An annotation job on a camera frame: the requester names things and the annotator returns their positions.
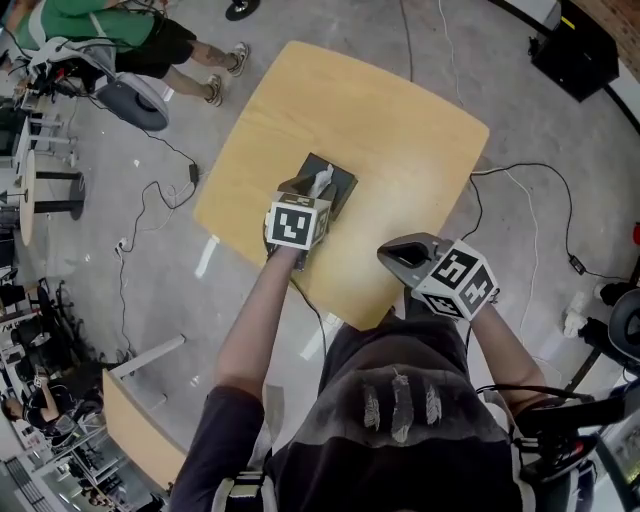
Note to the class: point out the white power strip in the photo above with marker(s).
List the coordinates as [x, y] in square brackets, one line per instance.
[122, 245]

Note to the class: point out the black office chair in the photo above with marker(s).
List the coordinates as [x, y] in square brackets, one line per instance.
[55, 305]
[627, 325]

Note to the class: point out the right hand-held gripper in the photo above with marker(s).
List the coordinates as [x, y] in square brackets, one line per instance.
[460, 280]

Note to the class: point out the person's right forearm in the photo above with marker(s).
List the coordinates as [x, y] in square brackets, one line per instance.
[505, 350]

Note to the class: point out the black tissue box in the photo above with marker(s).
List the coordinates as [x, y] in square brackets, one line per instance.
[345, 187]

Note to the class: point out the white desk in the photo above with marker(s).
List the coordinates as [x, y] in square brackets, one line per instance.
[50, 141]
[55, 206]

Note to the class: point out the black square box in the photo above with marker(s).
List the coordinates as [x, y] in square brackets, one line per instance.
[575, 60]

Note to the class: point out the wooden table white legs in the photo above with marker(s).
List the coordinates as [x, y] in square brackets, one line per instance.
[135, 425]

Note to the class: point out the person's left forearm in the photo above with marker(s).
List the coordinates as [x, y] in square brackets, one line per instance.
[255, 325]

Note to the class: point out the small white paper scrap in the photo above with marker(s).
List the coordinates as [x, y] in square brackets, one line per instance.
[322, 177]

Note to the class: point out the person's dark printed t-shirt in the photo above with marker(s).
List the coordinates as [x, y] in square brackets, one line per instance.
[400, 460]

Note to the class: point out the grey oval seat pad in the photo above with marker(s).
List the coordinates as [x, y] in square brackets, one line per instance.
[115, 100]

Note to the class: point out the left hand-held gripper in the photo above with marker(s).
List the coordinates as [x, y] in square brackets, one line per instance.
[292, 225]

